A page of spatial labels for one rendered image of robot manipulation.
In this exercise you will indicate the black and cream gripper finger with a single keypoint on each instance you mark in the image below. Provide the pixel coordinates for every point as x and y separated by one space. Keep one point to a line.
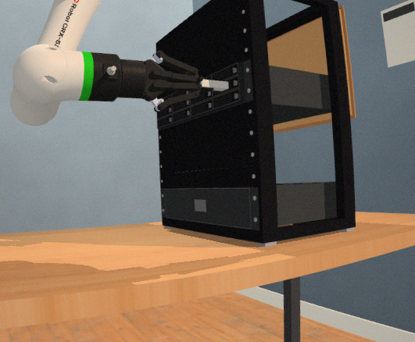
195 88
190 73

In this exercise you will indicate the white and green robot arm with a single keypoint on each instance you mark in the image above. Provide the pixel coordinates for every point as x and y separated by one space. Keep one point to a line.
52 71

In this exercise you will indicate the black server rack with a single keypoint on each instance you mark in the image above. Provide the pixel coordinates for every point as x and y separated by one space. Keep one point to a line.
227 141

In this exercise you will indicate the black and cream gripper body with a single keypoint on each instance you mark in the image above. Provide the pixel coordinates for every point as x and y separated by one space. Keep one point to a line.
134 77

